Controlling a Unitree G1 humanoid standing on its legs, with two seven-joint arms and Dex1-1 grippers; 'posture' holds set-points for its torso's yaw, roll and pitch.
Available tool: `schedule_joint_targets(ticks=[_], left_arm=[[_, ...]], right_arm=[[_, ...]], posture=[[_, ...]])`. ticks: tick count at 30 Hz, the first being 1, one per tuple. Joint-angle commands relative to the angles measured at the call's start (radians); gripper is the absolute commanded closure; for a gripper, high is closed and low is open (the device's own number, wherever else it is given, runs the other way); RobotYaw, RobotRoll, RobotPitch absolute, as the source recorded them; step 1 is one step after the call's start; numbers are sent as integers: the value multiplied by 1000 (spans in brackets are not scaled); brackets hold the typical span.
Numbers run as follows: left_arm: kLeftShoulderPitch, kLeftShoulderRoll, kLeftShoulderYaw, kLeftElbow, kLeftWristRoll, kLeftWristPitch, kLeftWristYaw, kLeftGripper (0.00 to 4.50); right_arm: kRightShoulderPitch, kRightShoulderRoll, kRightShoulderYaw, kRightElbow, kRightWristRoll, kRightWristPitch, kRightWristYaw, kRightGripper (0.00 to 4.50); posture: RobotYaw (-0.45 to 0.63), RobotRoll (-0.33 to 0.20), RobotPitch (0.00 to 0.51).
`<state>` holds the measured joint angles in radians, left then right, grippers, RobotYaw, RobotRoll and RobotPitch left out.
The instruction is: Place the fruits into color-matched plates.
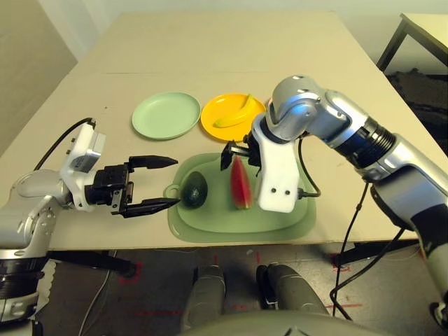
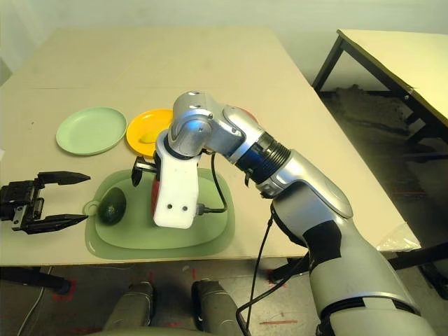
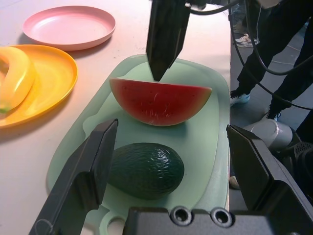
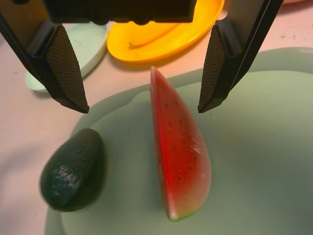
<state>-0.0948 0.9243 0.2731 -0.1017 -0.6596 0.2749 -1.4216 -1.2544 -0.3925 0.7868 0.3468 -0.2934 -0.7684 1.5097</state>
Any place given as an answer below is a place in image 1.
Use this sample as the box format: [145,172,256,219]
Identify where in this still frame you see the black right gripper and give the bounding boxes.
[219,134,263,178]

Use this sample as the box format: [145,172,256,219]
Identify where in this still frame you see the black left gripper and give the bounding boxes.
[83,154,181,220]

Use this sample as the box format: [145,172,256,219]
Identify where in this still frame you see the red watermelon slice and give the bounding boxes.
[230,155,253,211]

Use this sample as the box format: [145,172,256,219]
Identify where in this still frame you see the dark green avocado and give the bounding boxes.
[180,171,209,209]

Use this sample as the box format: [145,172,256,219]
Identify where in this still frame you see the yellow banana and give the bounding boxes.
[213,93,266,129]

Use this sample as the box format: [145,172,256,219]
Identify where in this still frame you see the yellow plastic plate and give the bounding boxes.
[200,92,267,144]

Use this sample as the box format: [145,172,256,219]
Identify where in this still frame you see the green cutting board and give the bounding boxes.
[164,152,318,243]

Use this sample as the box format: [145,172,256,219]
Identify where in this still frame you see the green plastic plate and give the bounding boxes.
[131,91,202,141]

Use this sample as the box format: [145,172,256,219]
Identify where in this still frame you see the black table base bar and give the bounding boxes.
[48,250,137,279]

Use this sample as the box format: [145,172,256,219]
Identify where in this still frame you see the grey robot left leg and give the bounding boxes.
[183,264,225,333]

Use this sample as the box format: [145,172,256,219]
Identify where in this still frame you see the grey robot leg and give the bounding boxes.
[256,263,330,316]
[183,264,225,333]

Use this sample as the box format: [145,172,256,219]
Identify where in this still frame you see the grey robot right leg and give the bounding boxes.
[256,263,330,316]

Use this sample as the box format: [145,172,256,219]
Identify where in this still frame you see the grey robot torso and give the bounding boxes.
[178,309,386,336]

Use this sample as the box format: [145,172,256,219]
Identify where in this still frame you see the side table with black legs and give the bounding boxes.
[376,13,448,76]

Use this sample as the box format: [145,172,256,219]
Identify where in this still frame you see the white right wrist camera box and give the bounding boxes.
[251,113,301,214]

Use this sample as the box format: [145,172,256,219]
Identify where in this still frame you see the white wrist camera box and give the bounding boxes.
[251,113,301,214]
[58,122,106,213]

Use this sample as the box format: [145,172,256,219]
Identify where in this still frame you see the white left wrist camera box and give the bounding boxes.
[58,122,106,213]

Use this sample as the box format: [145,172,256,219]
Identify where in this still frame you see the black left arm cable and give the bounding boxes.
[33,117,97,172]

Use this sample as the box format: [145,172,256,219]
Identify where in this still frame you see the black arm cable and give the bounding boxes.
[33,117,97,172]
[296,134,419,321]

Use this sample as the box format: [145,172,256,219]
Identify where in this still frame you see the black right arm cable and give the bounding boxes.
[296,134,419,321]

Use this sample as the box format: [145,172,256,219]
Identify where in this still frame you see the white floor cable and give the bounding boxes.
[78,265,113,336]

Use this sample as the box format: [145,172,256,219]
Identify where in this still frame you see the black table base frame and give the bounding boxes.
[330,241,421,270]

